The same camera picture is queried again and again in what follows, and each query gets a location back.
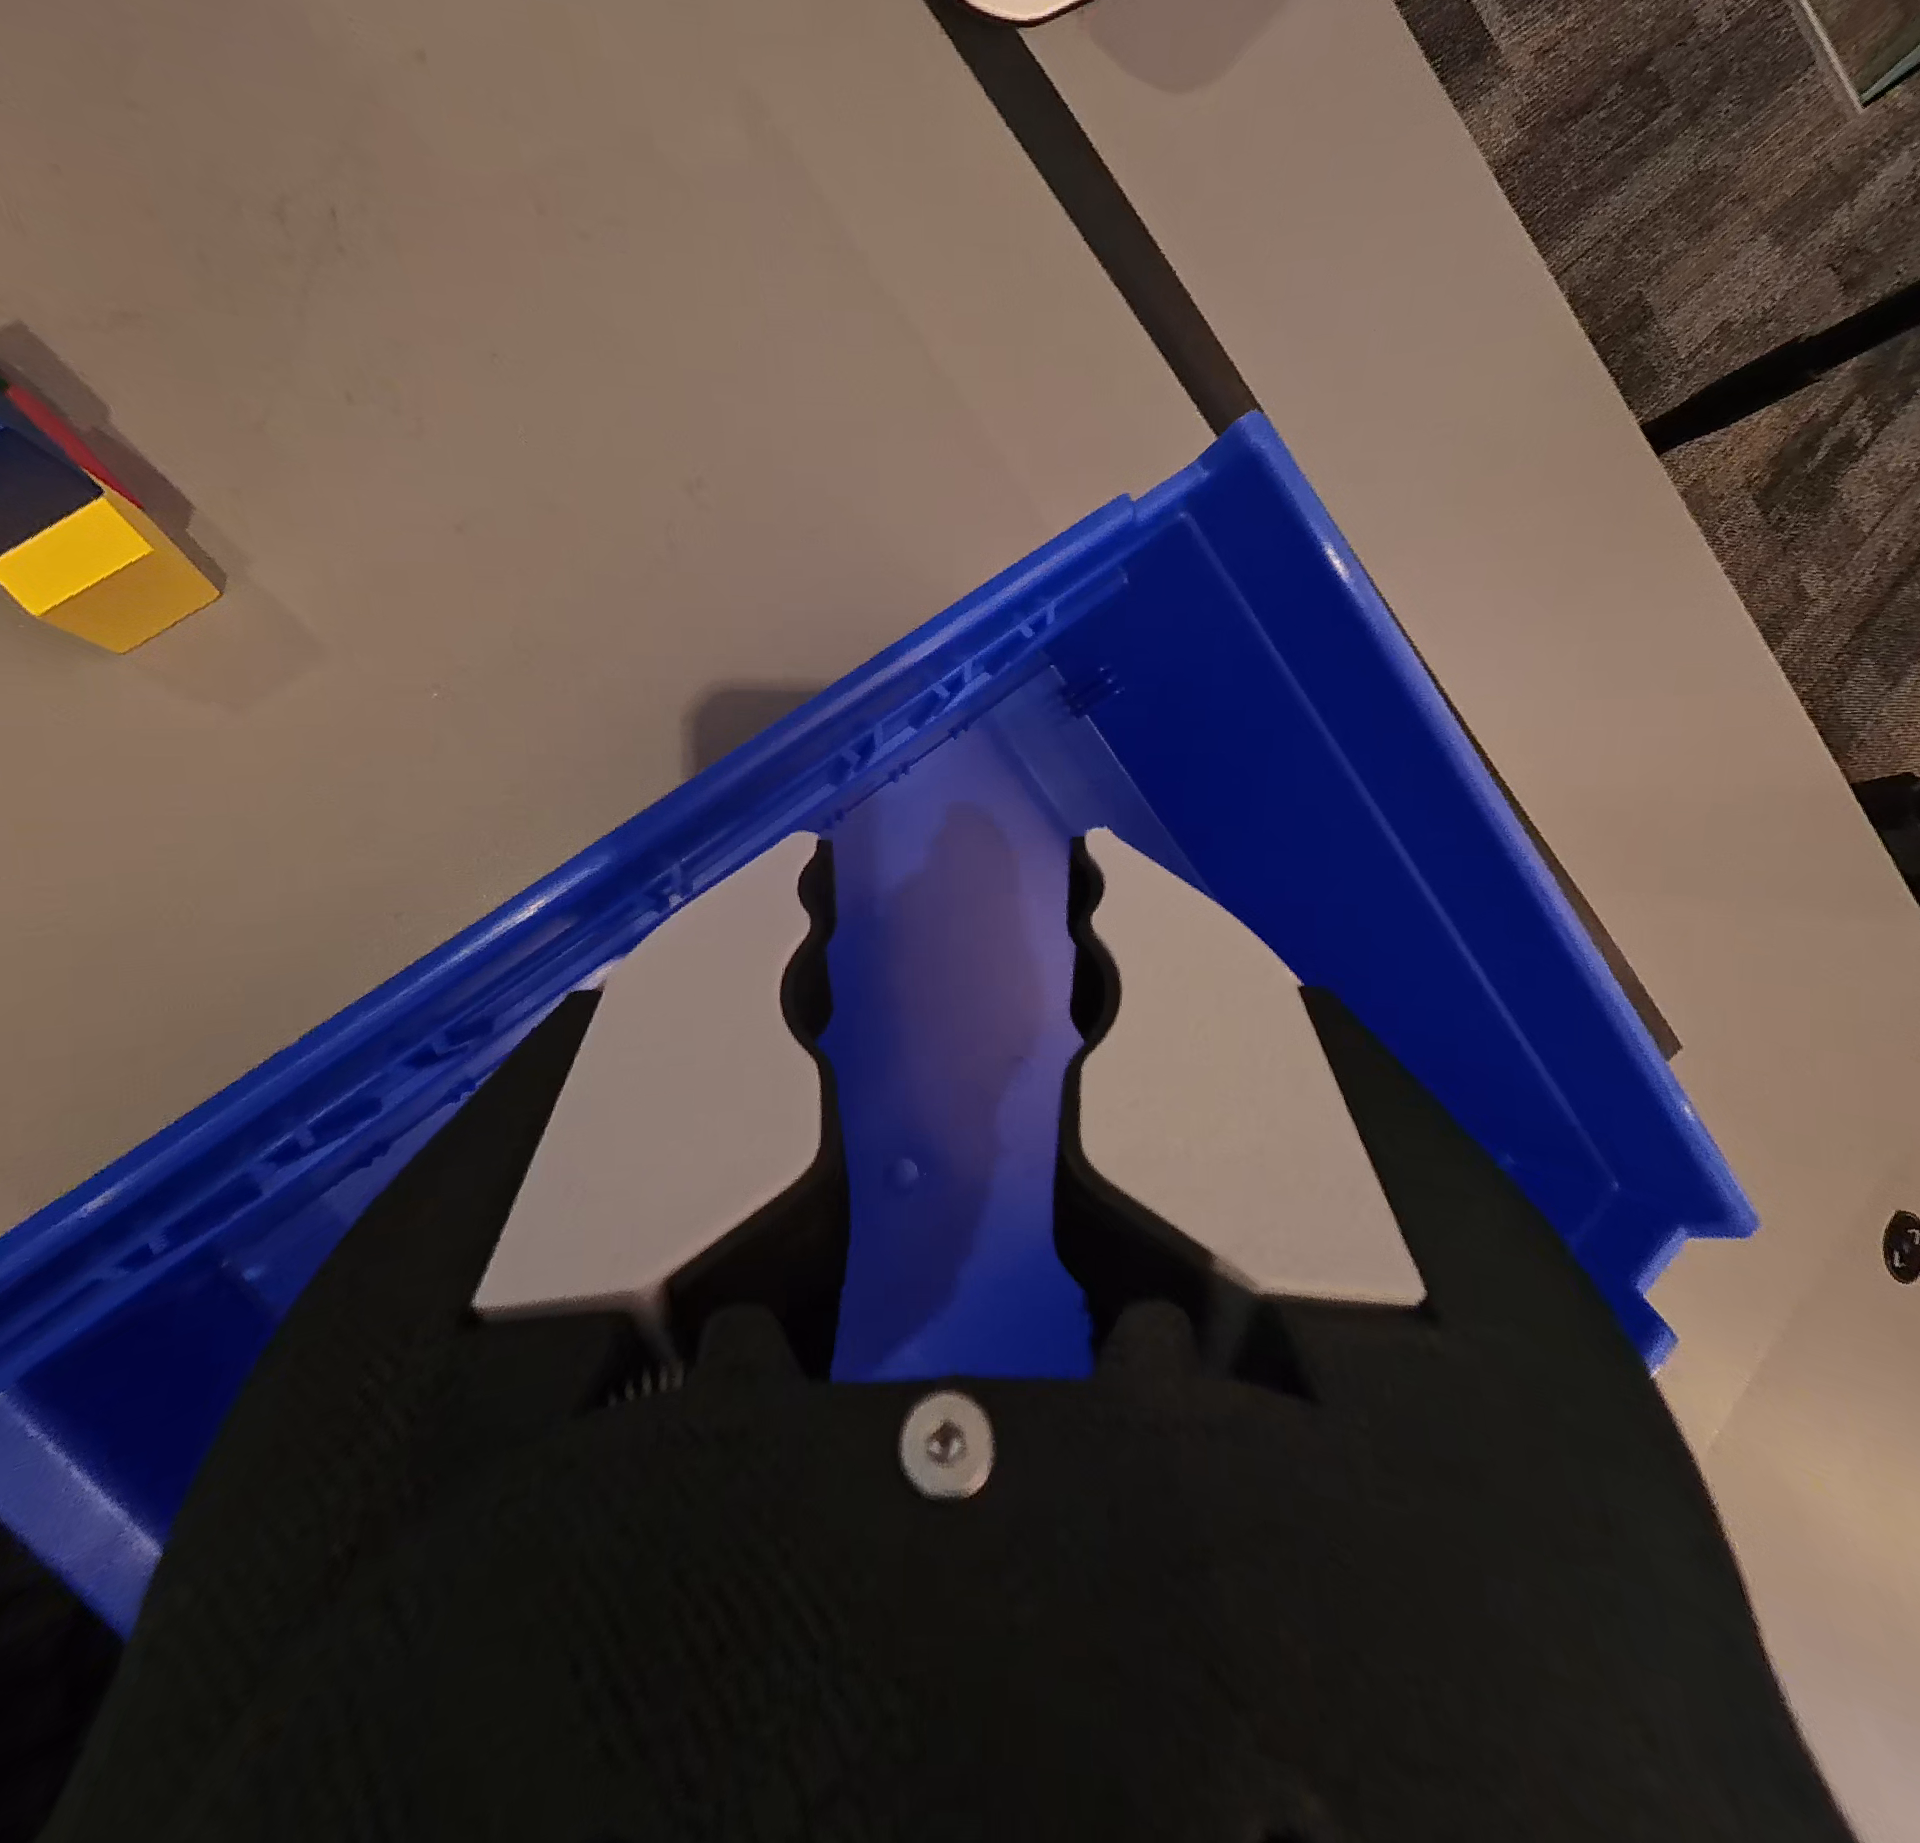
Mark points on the blue plastic bin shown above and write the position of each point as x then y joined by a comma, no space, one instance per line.
1351,824

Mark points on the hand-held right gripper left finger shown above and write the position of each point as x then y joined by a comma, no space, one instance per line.
661,1093

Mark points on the yellow wooden cube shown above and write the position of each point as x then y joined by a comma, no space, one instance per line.
105,599

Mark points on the glass panel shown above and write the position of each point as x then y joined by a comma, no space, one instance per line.
1875,12

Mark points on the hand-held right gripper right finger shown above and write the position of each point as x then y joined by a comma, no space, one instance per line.
1230,1109

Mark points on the blue wooden cube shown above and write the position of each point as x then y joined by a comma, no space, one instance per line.
38,492

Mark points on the dark stand base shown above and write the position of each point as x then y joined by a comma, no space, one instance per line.
1897,830

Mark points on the black stand foot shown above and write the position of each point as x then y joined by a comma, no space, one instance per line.
1771,389

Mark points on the red wooden cube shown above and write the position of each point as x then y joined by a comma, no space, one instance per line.
61,443

